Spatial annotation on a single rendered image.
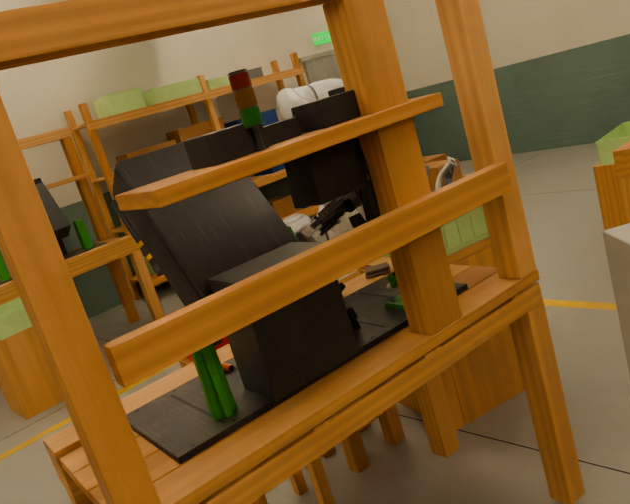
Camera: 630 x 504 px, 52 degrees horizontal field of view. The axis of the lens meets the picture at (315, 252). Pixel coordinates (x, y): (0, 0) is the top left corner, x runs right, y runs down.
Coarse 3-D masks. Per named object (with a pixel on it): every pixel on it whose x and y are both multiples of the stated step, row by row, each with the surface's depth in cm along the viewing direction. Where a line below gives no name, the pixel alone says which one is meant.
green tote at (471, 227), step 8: (480, 208) 296; (464, 216) 293; (472, 216) 295; (480, 216) 297; (448, 224) 289; (456, 224) 291; (464, 224) 293; (472, 224) 295; (480, 224) 297; (448, 232) 290; (456, 232) 291; (464, 232) 293; (472, 232) 295; (480, 232) 297; (488, 232) 299; (448, 240) 290; (456, 240) 292; (464, 240) 294; (472, 240) 295; (448, 248) 290; (456, 248) 292; (384, 256) 318
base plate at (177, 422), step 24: (384, 288) 236; (456, 288) 214; (360, 312) 219; (384, 312) 212; (360, 336) 198; (384, 336) 195; (192, 384) 200; (240, 384) 189; (144, 408) 193; (168, 408) 188; (192, 408) 183; (240, 408) 174; (264, 408) 171; (144, 432) 177; (168, 432) 172; (192, 432) 168; (216, 432) 164; (192, 456) 160
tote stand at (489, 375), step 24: (480, 240) 298; (456, 264) 290; (480, 264) 296; (504, 336) 306; (480, 360) 301; (504, 360) 307; (456, 384) 296; (480, 384) 302; (504, 384) 309; (456, 408) 297; (480, 408) 303
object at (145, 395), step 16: (352, 288) 247; (224, 352) 219; (192, 368) 214; (160, 384) 208; (176, 384) 204; (128, 400) 203; (144, 400) 199; (64, 432) 193; (48, 448) 187; (64, 448) 183; (64, 480) 185
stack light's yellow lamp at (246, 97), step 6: (240, 90) 153; (246, 90) 153; (252, 90) 154; (234, 96) 154; (240, 96) 153; (246, 96) 153; (252, 96) 154; (240, 102) 153; (246, 102) 153; (252, 102) 154; (240, 108) 154; (246, 108) 154
